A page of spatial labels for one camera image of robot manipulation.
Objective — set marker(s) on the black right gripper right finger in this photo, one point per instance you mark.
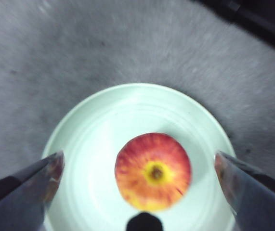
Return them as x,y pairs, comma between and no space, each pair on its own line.
260,202

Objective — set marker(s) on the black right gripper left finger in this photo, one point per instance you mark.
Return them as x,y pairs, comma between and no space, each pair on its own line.
19,202

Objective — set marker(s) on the green plate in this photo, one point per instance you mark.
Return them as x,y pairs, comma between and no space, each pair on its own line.
91,144

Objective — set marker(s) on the red yellow apple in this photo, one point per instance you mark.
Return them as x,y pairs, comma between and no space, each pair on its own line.
151,173

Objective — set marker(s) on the black plate rack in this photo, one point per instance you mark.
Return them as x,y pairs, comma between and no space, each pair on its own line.
260,21

